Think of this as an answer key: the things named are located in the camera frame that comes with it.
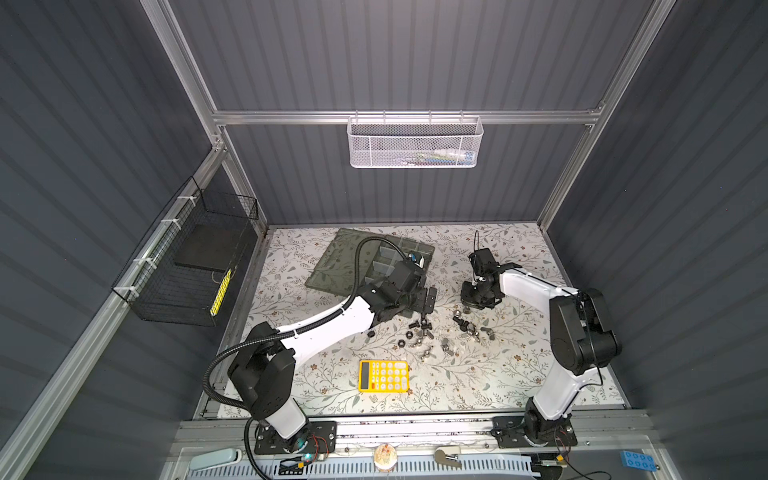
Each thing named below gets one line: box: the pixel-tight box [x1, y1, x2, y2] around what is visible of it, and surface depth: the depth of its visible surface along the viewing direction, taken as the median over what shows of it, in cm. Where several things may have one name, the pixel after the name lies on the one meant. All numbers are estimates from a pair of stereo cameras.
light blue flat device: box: [189, 448, 242, 471], surface depth 70 cm
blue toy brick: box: [620, 450, 657, 472], surface depth 71 cm
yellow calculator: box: [358, 360, 410, 393], surface depth 84 cm
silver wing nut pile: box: [452, 310, 495, 343], surface depth 94 cm
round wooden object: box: [374, 443, 397, 470], surface depth 72 cm
